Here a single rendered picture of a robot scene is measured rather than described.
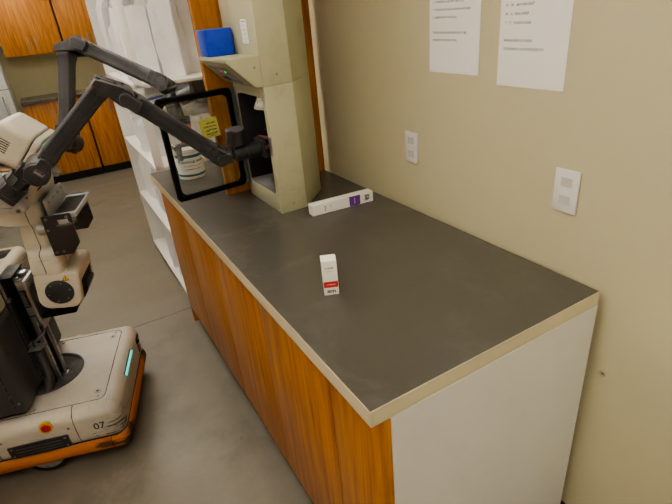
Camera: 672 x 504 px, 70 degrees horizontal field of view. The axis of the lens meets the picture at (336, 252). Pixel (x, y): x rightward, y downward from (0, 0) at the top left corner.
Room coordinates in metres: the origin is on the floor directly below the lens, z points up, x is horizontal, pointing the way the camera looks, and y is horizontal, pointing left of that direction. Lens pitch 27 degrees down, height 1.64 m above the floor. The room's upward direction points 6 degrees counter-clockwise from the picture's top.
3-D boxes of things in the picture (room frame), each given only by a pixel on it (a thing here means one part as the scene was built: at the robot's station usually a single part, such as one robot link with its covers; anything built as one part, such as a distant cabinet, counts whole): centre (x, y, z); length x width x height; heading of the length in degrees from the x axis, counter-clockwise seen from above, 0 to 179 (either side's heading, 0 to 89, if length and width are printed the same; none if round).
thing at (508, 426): (1.76, 0.13, 0.45); 2.05 x 0.67 x 0.90; 28
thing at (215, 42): (1.94, 0.36, 1.56); 0.10 x 0.10 x 0.09; 28
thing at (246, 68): (1.85, 0.32, 1.46); 0.32 x 0.12 x 0.10; 28
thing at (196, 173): (1.92, 0.48, 1.19); 0.30 x 0.01 x 0.40; 123
